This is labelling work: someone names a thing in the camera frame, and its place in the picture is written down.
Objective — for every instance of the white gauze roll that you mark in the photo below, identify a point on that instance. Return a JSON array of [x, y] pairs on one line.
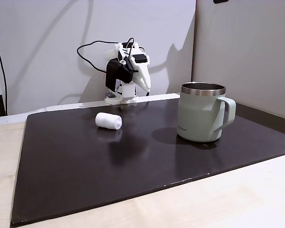
[[108, 121]]

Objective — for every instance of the grey table clamp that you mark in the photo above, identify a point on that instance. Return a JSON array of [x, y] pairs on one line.
[[110, 95]]

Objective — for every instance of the pale green steel mug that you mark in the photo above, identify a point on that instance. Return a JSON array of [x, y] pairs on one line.
[[197, 118]]

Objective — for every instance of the white ledge board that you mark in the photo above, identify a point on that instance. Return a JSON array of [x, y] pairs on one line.
[[61, 107]]

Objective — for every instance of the black table mat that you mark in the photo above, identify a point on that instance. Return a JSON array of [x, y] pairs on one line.
[[109, 171]]

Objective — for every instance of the black camera box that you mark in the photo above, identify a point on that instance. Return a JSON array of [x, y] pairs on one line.
[[116, 72]]

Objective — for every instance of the black wall fixture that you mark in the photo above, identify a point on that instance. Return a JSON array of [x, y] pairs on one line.
[[220, 1]]

